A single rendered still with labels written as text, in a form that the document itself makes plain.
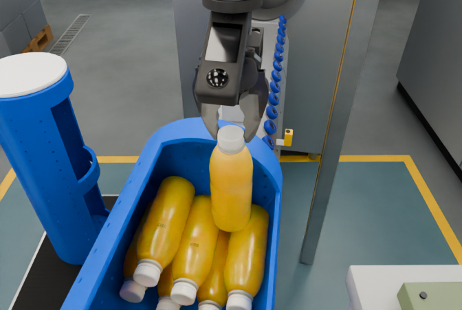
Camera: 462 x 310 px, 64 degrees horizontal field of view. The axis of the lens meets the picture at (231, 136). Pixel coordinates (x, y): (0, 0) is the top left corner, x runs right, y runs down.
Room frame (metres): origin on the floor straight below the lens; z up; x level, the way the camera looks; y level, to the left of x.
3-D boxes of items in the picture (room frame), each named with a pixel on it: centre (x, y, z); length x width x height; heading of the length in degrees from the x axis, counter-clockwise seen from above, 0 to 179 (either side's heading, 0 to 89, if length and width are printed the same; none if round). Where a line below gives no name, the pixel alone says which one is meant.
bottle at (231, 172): (0.42, 0.00, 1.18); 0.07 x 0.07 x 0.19
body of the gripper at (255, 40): (0.44, 0.00, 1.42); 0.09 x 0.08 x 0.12; 171
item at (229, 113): (0.93, -0.02, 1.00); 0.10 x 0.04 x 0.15; 81
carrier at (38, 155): (1.05, 0.67, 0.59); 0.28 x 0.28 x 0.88
